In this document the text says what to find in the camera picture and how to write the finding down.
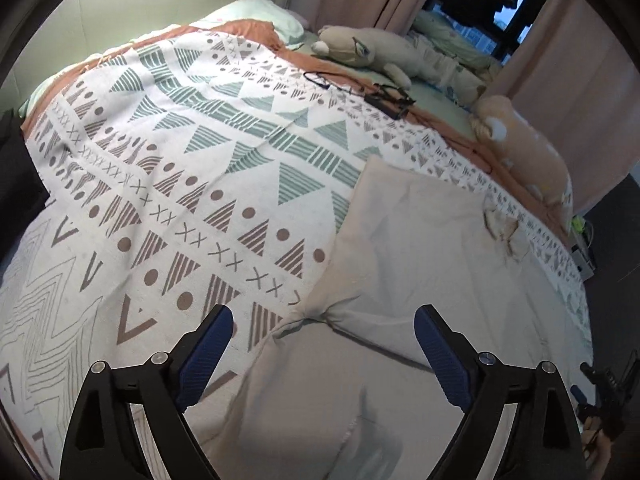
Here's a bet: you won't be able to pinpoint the beige plush toy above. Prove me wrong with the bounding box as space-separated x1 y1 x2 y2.
467 94 573 226

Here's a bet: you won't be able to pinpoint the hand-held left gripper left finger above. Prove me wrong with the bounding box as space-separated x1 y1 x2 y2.
59 304 235 480

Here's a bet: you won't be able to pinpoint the grey plush toy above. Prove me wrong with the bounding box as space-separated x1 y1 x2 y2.
311 25 488 106

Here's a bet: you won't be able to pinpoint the white geometric patterned blanket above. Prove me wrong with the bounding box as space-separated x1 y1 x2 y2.
0 30 596 480

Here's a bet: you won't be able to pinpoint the beige pants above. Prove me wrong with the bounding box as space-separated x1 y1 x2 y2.
187 154 596 480

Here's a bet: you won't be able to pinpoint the black charger cable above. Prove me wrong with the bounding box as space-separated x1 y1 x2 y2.
302 70 418 121

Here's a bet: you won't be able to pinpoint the person's right hand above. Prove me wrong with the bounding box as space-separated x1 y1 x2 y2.
580 410 618 471

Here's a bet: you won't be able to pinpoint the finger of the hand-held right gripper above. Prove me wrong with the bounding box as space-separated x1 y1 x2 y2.
572 362 601 406

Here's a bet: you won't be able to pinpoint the orange-pink bed cover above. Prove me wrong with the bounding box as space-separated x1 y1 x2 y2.
20 19 571 241

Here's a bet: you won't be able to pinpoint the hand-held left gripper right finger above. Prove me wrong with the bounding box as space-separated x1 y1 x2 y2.
414 304 588 480

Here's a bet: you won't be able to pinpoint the pale green bedding pile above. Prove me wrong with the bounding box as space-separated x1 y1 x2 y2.
410 7 503 68

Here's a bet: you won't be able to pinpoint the pale green pillow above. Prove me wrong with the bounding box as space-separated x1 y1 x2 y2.
202 0 306 43

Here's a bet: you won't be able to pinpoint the white box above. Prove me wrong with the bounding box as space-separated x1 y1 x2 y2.
570 245 596 276

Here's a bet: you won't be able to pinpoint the black cloth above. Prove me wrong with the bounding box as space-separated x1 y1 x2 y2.
0 107 53 266

